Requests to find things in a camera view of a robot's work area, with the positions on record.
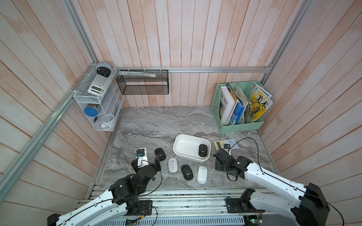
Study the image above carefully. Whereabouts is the yellow blue calculator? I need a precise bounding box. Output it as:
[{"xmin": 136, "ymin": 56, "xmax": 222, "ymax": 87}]
[{"xmin": 214, "ymin": 139, "xmax": 239, "ymax": 150}]

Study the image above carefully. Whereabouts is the yellow magazine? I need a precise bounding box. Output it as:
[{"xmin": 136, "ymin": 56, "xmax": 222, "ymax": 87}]
[{"xmin": 250, "ymin": 82, "xmax": 273, "ymax": 121}]

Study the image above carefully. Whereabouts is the white plastic storage box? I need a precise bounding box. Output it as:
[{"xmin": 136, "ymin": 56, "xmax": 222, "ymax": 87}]
[{"xmin": 173, "ymin": 134, "xmax": 211, "ymax": 163}]

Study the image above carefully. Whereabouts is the blue lidded jar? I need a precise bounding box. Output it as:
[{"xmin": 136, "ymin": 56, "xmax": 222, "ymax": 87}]
[{"xmin": 84, "ymin": 104, "xmax": 99, "ymax": 117}]

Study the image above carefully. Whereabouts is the white book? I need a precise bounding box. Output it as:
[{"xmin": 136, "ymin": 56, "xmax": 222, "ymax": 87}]
[{"xmin": 218, "ymin": 86, "xmax": 236, "ymax": 125}]

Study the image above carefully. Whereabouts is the black ribbed mouse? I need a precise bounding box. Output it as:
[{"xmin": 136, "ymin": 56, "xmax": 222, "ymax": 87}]
[{"xmin": 181, "ymin": 165, "xmax": 194, "ymax": 181}]

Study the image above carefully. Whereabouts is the blue book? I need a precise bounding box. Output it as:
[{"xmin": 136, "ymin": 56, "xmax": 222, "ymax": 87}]
[{"xmin": 231, "ymin": 101, "xmax": 245, "ymax": 125}]

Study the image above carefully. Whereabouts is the white grey mouse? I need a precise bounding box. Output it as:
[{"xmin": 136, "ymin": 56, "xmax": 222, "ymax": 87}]
[{"xmin": 197, "ymin": 166, "xmax": 208, "ymax": 185}]

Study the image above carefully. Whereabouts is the green plastic file organizer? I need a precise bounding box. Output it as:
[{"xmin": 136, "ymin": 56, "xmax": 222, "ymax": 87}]
[{"xmin": 211, "ymin": 81, "xmax": 273, "ymax": 133}]

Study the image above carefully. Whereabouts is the white wire wall shelf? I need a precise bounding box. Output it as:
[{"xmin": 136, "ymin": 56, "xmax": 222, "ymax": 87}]
[{"xmin": 74, "ymin": 64, "xmax": 125, "ymax": 131}]

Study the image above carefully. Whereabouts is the black wire mesh basket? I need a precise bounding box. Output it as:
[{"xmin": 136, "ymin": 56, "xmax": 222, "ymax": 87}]
[{"xmin": 116, "ymin": 69, "xmax": 170, "ymax": 95}]

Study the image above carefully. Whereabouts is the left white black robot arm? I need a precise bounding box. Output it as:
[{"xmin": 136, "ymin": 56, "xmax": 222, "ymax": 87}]
[{"xmin": 47, "ymin": 155, "xmax": 161, "ymax": 226}]

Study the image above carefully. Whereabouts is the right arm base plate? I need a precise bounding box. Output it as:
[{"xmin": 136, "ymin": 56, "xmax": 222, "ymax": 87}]
[{"xmin": 225, "ymin": 197, "xmax": 265, "ymax": 213}]

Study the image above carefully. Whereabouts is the white ruler on basket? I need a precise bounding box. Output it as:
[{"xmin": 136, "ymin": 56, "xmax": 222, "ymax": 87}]
[{"xmin": 118, "ymin": 71, "xmax": 156, "ymax": 78}]

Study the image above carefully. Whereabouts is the round grey black speaker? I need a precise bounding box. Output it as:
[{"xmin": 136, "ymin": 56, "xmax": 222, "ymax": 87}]
[{"xmin": 96, "ymin": 62, "xmax": 112, "ymax": 78}]

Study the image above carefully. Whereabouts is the white cup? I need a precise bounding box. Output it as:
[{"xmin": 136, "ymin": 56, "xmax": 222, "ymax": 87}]
[{"xmin": 100, "ymin": 114, "xmax": 115, "ymax": 130}]

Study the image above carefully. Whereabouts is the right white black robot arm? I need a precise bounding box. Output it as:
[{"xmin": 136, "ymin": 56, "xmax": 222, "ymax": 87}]
[{"xmin": 213, "ymin": 149, "xmax": 330, "ymax": 226}]

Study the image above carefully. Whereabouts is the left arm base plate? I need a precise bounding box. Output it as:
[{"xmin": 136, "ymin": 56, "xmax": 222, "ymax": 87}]
[{"xmin": 126, "ymin": 200, "xmax": 153, "ymax": 216}]

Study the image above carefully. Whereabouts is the white desk calculator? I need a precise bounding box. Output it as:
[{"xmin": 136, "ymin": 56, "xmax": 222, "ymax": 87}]
[{"xmin": 87, "ymin": 74, "xmax": 111, "ymax": 97}]

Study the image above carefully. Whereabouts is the black logo mouse in box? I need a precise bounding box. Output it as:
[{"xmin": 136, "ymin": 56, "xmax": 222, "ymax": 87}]
[{"xmin": 199, "ymin": 144, "xmax": 208, "ymax": 158}]

